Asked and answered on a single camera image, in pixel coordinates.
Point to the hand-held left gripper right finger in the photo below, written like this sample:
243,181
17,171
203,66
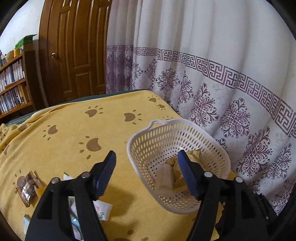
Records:
187,176

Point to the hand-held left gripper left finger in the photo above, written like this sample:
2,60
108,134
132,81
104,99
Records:
106,176

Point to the white snack packet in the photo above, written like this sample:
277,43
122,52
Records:
165,178

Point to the white perforated plastic basket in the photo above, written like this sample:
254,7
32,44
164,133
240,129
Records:
148,148

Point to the clear cookie packet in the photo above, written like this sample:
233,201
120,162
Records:
26,185

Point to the small white printed packet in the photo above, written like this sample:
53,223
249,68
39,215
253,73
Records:
103,208

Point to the yellow paw print blanket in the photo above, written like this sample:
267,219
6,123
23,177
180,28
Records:
69,143

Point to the wooden bookshelf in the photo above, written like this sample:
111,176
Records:
31,69

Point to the white curtain with purple pattern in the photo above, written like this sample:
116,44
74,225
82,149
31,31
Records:
208,46

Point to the brass door knob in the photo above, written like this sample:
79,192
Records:
54,55

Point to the brown wooden door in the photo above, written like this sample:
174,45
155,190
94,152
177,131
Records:
76,46

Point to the rows of upright books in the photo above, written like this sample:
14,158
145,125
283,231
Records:
11,76

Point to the yellow container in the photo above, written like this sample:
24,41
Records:
17,52

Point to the green box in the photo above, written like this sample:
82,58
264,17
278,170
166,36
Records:
25,39

